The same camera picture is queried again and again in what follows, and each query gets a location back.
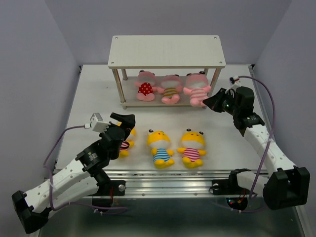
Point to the pink toy red polka-dot shirt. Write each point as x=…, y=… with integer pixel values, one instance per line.
x=146, y=83

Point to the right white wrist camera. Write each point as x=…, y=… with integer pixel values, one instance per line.
x=234, y=82

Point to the pink toy orange striped shirt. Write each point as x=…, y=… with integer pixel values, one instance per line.
x=170, y=88

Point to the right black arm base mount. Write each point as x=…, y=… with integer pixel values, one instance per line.
x=236, y=197

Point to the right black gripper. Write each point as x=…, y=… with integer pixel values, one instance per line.
x=213, y=102

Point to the yellow toy pink stripes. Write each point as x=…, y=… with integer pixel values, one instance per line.
x=127, y=144
x=192, y=148

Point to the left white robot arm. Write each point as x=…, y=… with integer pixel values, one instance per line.
x=83, y=176

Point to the yellow toy blue striped shirt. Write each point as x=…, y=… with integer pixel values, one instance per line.
x=159, y=144

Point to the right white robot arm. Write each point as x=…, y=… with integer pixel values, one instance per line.
x=287, y=184

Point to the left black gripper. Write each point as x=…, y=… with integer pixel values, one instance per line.
x=128, y=121

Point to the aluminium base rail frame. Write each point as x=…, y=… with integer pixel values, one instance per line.
x=174, y=201

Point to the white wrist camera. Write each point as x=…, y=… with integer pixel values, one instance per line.
x=234, y=82
x=97, y=124

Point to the white two-tier shelf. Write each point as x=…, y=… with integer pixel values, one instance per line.
x=164, y=52

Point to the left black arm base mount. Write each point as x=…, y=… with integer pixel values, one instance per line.
x=104, y=197

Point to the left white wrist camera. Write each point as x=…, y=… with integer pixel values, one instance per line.
x=97, y=124

